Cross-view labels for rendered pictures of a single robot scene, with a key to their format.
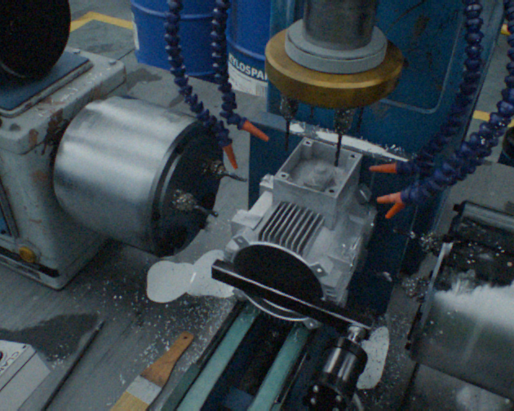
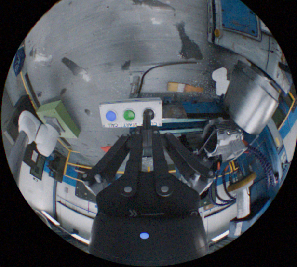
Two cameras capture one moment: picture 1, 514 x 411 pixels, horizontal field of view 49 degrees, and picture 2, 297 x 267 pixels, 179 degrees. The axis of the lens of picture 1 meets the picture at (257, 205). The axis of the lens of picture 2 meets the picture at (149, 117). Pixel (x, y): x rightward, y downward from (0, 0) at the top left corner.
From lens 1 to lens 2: 0.78 m
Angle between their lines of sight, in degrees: 76
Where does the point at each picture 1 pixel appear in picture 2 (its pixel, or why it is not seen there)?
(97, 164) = (256, 106)
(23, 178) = (253, 57)
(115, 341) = (195, 69)
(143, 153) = (254, 126)
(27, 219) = (233, 40)
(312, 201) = (225, 154)
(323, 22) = (238, 197)
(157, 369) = (188, 87)
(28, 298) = (200, 31)
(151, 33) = not seen: outside the picture
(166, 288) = (217, 76)
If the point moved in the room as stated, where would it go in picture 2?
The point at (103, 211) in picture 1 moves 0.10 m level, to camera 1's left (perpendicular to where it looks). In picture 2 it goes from (238, 97) to (240, 69)
